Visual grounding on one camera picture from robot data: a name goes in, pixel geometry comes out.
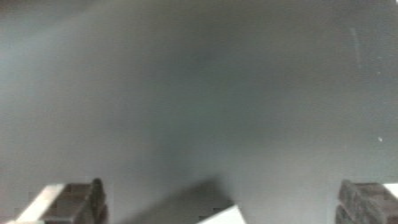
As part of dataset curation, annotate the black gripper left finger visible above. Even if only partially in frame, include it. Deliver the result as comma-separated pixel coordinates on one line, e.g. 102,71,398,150
13,178,109,224

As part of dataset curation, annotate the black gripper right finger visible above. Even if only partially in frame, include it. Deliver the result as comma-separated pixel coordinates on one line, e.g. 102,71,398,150
333,180,398,224

